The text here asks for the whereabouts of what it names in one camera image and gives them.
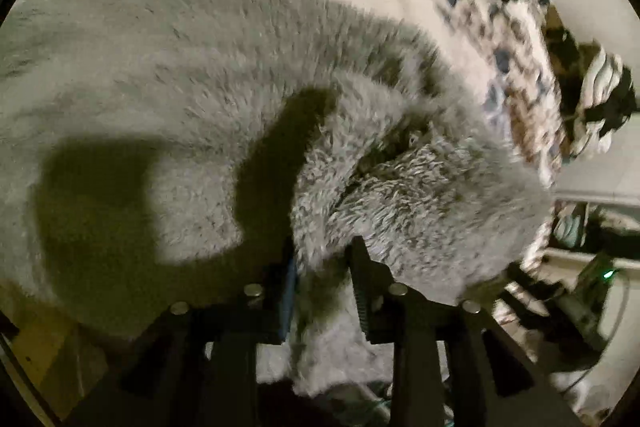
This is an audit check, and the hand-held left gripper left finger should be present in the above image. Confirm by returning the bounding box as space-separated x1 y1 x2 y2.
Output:
65 252 301 427

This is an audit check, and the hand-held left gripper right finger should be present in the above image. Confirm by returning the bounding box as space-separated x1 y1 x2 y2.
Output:
347 236 583 427

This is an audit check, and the grey fluffy blanket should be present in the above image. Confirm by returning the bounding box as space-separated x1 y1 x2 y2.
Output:
0 0 556 398

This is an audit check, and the brown checked bed sheet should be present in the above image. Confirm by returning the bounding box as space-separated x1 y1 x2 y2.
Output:
505 2 573 188

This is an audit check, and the black clothing pile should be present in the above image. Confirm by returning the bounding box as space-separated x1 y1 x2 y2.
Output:
595 67 640 138

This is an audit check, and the wooden bed frame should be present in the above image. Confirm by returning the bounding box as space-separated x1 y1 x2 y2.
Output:
0 297 101 418

